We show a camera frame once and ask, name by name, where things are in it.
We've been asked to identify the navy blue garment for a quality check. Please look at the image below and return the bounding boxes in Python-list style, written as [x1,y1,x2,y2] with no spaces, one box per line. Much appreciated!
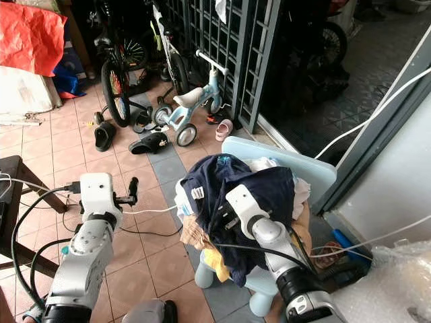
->
[180,153,298,288]

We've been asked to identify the tan garment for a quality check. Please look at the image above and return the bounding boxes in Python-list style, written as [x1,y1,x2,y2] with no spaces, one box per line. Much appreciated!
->
[180,214,218,254]

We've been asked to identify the black slipper with print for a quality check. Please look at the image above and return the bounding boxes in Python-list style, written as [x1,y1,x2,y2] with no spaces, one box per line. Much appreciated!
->
[129,131,170,156]

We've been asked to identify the yellow garment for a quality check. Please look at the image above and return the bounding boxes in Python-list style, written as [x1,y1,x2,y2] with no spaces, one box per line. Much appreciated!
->
[202,246,234,284]

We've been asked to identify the plain black slipper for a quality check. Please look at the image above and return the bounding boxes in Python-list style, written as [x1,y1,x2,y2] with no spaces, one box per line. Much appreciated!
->
[94,120,117,153]

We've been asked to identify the white garment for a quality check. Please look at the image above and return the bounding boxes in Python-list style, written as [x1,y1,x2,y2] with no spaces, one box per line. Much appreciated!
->
[244,156,312,206]

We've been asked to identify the light blue plastic chair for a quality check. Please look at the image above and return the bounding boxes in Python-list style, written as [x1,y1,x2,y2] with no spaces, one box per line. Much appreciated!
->
[174,136,338,318]

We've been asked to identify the pink child shoe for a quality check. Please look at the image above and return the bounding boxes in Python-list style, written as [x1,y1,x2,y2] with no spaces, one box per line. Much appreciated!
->
[215,118,234,143]

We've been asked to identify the black bicycle with colourful spokes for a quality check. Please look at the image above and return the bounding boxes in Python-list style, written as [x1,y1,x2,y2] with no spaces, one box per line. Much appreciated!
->
[89,0,150,129]

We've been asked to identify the light blue kids balance bike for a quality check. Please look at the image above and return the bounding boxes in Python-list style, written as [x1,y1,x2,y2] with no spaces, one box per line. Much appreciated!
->
[153,49,232,148]

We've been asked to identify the small patterned shoe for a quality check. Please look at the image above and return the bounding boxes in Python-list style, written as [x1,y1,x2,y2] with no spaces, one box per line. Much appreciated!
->
[312,242,345,271]

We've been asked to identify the dark wooden table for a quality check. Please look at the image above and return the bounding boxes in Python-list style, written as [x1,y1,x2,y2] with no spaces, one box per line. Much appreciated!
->
[0,154,73,279]

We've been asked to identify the grey robot leg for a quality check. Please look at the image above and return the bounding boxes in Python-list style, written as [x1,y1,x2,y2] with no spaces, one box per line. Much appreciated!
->
[121,299,180,323]

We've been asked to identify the blue plastic brush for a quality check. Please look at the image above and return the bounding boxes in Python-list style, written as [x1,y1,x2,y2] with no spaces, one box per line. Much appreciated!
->
[331,228,356,254]

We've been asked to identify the white bicycle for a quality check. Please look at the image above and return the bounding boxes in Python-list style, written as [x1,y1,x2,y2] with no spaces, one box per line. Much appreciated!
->
[150,0,194,96]

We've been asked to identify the blue bag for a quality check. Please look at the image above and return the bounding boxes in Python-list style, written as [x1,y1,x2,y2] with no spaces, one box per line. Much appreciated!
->
[52,63,82,99]

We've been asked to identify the white sack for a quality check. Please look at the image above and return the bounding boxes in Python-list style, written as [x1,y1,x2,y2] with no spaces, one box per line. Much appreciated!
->
[0,65,63,117]

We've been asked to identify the person's sandalled foot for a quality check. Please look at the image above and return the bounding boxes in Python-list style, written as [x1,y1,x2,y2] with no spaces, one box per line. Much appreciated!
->
[21,302,48,323]

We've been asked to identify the grey metal lattice gate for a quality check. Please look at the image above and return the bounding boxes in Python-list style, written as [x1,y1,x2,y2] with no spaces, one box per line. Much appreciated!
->
[160,0,285,135]

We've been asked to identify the clear bubble wrap sheet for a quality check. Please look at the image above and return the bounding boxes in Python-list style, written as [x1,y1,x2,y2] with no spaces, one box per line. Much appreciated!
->
[329,238,431,323]

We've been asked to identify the red crumpled sheet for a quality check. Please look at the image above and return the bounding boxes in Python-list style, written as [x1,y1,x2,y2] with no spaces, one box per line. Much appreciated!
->
[0,1,67,77]

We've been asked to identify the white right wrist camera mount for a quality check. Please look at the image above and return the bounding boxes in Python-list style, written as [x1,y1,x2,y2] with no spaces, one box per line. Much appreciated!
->
[225,184,271,241]

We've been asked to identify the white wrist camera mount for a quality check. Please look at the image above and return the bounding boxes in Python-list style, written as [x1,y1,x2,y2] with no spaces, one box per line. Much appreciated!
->
[78,172,124,217]
[225,184,271,241]

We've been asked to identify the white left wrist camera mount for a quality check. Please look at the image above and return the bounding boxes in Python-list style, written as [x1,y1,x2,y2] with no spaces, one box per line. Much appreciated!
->
[78,172,124,217]

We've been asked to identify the thin white floor cable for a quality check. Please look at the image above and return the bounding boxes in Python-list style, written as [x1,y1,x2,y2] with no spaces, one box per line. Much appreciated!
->
[0,175,180,217]

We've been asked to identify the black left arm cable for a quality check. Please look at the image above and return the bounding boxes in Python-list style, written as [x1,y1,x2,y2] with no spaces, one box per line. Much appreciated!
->
[9,186,83,312]

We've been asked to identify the grey door frame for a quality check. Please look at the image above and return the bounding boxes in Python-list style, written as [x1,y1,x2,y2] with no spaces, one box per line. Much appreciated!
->
[312,43,431,217]

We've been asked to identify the white washer cable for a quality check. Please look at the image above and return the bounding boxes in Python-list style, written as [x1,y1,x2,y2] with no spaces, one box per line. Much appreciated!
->
[308,231,431,260]

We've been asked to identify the thick white cable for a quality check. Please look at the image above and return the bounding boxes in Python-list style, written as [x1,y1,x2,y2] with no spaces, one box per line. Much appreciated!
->
[313,66,431,162]

